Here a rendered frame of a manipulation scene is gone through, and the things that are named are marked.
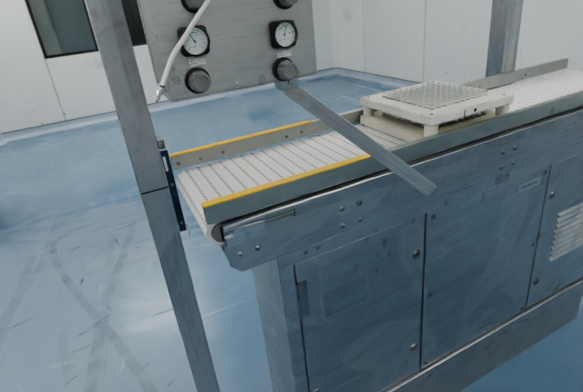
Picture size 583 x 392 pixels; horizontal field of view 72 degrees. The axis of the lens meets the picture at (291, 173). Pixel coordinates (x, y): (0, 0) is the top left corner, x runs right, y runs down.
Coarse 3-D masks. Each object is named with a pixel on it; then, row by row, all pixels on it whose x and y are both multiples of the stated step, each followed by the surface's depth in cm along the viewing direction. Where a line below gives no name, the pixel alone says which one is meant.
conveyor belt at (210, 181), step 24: (576, 72) 130; (528, 96) 111; (552, 96) 108; (288, 144) 95; (312, 144) 93; (336, 144) 92; (384, 144) 89; (192, 168) 87; (216, 168) 86; (240, 168) 84; (264, 168) 83; (288, 168) 82; (312, 168) 80; (384, 168) 78; (192, 192) 77; (216, 192) 75; (312, 192) 72
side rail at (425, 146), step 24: (576, 96) 96; (504, 120) 87; (528, 120) 91; (408, 144) 77; (432, 144) 80; (456, 144) 83; (336, 168) 71; (360, 168) 73; (264, 192) 66; (288, 192) 68; (216, 216) 63
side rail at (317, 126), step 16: (544, 64) 129; (560, 64) 132; (480, 80) 118; (496, 80) 121; (512, 80) 124; (352, 112) 102; (288, 128) 95; (304, 128) 97; (320, 128) 99; (224, 144) 89; (240, 144) 91; (256, 144) 93; (272, 144) 94; (176, 160) 85; (192, 160) 87; (208, 160) 89
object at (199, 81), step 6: (192, 60) 51; (198, 60) 51; (204, 60) 52; (192, 66) 51; (192, 72) 51; (198, 72) 51; (204, 72) 51; (186, 78) 51; (192, 78) 50; (198, 78) 50; (204, 78) 50; (210, 78) 53; (186, 84) 51; (192, 84) 51; (198, 84) 50; (204, 84) 51; (210, 84) 51; (192, 90) 52; (198, 90) 50; (204, 90) 51
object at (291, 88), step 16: (288, 80) 62; (288, 96) 64; (304, 96) 64; (320, 112) 64; (336, 128) 65; (352, 128) 65; (368, 144) 65; (384, 160) 66; (400, 160) 66; (400, 176) 67; (416, 176) 66; (432, 192) 67
